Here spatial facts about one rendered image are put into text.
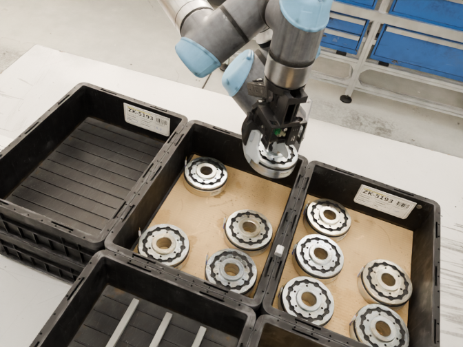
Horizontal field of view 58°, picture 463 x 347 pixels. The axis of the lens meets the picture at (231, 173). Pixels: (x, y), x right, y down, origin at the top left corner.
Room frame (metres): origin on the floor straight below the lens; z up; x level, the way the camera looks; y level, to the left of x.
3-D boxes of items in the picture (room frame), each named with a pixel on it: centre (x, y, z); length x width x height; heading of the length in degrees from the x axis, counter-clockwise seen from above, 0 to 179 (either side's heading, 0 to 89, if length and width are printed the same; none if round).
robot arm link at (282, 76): (0.61, -0.06, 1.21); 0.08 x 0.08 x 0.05
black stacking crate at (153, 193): (0.55, 0.02, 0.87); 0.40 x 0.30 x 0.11; 168
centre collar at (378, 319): (0.36, -0.33, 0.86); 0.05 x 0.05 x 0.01
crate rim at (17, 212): (0.61, 0.31, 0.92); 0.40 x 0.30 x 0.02; 168
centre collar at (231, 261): (0.43, -0.04, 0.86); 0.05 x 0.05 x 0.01
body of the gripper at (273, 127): (0.60, -0.06, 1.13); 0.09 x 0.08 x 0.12; 28
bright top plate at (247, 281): (0.43, -0.04, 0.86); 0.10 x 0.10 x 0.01
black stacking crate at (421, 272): (0.49, -0.28, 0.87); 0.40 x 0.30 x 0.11; 168
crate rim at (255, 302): (0.55, 0.02, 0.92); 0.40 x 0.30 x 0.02; 168
